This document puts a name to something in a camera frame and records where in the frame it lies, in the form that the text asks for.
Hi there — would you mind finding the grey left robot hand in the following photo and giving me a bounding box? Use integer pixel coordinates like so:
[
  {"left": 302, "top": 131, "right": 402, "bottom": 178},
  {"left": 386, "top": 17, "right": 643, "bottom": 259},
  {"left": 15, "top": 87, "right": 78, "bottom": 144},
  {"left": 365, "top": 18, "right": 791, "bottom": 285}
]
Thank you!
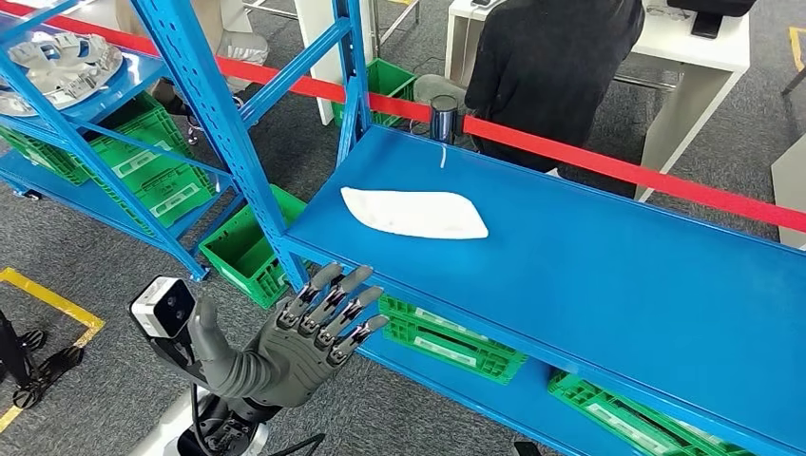
[{"left": 188, "top": 261, "right": 391, "bottom": 409}]

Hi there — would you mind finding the black stand base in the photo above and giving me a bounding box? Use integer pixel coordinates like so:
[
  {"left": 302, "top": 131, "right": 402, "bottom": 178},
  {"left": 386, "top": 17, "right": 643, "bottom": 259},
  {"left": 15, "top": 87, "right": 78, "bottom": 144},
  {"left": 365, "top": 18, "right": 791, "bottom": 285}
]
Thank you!
[{"left": 0, "top": 308, "right": 85, "bottom": 410}]

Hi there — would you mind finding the blue metal shelf rack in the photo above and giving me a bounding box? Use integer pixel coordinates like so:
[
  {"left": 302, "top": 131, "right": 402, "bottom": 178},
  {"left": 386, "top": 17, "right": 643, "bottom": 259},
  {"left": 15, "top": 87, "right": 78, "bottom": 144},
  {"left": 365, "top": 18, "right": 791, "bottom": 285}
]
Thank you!
[
  {"left": 128, "top": 0, "right": 806, "bottom": 456},
  {"left": 0, "top": 12, "right": 247, "bottom": 282}
]

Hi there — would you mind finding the yellow floor tape square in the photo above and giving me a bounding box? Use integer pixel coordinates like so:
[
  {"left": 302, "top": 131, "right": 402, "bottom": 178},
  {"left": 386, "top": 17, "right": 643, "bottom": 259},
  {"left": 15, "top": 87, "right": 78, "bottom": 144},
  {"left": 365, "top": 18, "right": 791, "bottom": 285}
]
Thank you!
[{"left": 0, "top": 267, "right": 106, "bottom": 435}]

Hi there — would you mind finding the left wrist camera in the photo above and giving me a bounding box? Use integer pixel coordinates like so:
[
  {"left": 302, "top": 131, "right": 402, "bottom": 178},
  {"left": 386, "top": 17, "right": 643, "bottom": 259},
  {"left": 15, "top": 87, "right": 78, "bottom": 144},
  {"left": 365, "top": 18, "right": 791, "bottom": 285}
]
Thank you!
[{"left": 128, "top": 275, "right": 212, "bottom": 389}]

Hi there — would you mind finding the steel stanchion post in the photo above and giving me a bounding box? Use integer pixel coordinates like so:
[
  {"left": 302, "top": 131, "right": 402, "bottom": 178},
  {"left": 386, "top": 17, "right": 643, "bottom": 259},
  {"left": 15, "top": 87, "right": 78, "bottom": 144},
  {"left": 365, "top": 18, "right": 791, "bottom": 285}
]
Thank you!
[{"left": 430, "top": 94, "right": 461, "bottom": 144}]

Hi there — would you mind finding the white cabinet panel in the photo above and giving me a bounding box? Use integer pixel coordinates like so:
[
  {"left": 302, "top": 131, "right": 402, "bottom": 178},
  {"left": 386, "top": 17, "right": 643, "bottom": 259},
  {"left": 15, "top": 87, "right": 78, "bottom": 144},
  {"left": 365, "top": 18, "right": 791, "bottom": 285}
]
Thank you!
[{"left": 294, "top": 0, "right": 373, "bottom": 127}]

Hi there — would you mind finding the silver metal part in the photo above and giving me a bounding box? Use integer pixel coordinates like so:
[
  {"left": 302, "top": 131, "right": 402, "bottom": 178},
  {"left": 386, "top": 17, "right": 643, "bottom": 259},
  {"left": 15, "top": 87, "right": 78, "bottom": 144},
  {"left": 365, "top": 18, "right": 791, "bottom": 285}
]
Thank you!
[{"left": 0, "top": 32, "right": 125, "bottom": 118}]

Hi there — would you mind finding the phone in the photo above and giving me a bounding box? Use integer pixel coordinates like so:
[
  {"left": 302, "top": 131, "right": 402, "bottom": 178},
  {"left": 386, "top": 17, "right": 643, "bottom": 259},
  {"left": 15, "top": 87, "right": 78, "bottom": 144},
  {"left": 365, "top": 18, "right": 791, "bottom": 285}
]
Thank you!
[{"left": 690, "top": 12, "right": 724, "bottom": 40}]

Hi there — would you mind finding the person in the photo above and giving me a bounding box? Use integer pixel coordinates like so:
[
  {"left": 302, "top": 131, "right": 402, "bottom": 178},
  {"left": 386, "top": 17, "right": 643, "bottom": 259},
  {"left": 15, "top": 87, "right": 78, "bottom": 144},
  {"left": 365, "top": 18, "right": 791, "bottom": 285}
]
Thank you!
[
  {"left": 113, "top": 0, "right": 271, "bottom": 96},
  {"left": 412, "top": 0, "right": 646, "bottom": 174}
]

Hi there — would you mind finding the white desk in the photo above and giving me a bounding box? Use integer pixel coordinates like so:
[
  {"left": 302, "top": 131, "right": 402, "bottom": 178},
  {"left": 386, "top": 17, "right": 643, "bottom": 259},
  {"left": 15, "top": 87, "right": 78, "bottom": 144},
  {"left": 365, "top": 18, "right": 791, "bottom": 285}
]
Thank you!
[
  {"left": 445, "top": 0, "right": 752, "bottom": 202},
  {"left": 771, "top": 132, "right": 806, "bottom": 250}
]

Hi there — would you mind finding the white curved plastic part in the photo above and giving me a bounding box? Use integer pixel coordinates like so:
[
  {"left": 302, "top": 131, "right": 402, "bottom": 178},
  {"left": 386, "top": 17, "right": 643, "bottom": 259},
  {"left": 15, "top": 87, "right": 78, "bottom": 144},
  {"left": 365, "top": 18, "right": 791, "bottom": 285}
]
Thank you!
[{"left": 340, "top": 186, "right": 489, "bottom": 241}]

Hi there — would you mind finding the red barrier tape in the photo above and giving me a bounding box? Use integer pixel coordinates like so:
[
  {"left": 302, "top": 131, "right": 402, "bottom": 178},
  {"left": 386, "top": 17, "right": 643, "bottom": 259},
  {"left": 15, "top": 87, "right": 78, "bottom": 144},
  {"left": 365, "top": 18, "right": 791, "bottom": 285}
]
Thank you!
[{"left": 0, "top": 0, "right": 806, "bottom": 234}]

